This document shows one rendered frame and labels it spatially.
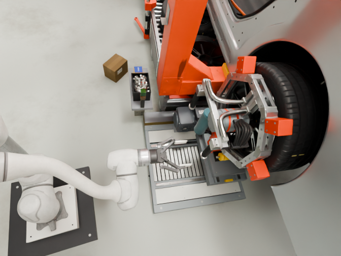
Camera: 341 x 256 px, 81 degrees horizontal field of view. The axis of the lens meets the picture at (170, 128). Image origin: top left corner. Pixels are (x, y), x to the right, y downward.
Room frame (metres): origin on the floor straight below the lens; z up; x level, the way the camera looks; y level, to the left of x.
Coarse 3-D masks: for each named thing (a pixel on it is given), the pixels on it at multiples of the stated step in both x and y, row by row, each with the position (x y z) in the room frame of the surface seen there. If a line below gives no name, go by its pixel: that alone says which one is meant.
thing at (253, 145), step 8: (240, 88) 0.99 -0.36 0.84; (248, 88) 0.93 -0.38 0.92; (232, 96) 0.96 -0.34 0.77; (240, 96) 0.99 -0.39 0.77; (272, 96) 0.75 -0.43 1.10; (232, 104) 0.95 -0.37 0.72; (240, 104) 0.89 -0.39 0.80; (256, 112) 0.77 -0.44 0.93; (256, 128) 0.70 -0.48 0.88; (232, 136) 0.76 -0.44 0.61; (256, 136) 0.68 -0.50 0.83; (272, 144) 0.56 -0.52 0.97; (240, 152) 0.62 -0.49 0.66; (248, 152) 0.64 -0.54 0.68
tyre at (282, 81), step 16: (256, 64) 0.95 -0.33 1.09; (272, 64) 0.94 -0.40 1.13; (288, 64) 0.98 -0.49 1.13; (272, 80) 0.80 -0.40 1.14; (288, 80) 0.81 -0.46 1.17; (304, 80) 0.84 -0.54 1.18; (288, 96) 0.71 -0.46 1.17; (304, 96) 0.74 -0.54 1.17; (320, 96) 0.78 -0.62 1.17; (288, 112) 0.64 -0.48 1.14; (304, 112) 0.67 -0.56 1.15; (320, 112) 0.70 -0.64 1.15; (304, 128) 0.61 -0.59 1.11; (320, 128) 0.65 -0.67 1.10; (288, 144) 0.54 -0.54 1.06; (304, 144) 0.57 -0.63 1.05; (320, 144) 0.61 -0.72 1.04; (272, 160) 0.50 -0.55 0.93; (288, 160) 0.51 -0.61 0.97; (304, 160) 0.55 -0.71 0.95
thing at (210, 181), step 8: (200, 136) 0.93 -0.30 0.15; (200, 144) 0.84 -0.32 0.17; (200, 152) 0.78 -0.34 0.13; (208, 168) 0.65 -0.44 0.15; (208, 176) 0.57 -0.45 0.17; (224, 176) 0.62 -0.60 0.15; (232, 176) 0.65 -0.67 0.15; (240, 176) 0.66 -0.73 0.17; (208, 184) 0.51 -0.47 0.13; (216, 184) 0.54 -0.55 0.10
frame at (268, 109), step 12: (228, 84) 0.93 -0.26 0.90; (252, 84) 0.79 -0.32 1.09; (264, 84) 0.79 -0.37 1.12; (264, 96) 0.73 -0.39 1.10; (264, 108) 0.64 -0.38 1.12; (276, 108) 0.66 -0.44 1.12; (264, 120) 0.60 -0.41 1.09; (264, 144) 0.53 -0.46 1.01; (228, 156) 0.57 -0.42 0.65; (240, 156) 0.57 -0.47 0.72; (252, 156) 0.50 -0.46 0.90; (264, 156) 0.49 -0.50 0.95; (240, 168) 0.48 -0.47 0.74
